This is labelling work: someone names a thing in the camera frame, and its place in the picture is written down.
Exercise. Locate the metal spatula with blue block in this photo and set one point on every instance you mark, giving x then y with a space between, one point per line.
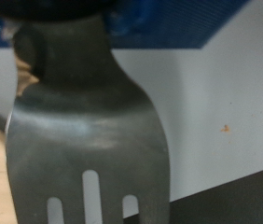
85 130

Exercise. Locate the silver toaster oven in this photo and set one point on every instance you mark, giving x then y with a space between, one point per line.
215 93

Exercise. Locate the grey backdrop cloth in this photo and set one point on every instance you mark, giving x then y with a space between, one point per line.
231 202

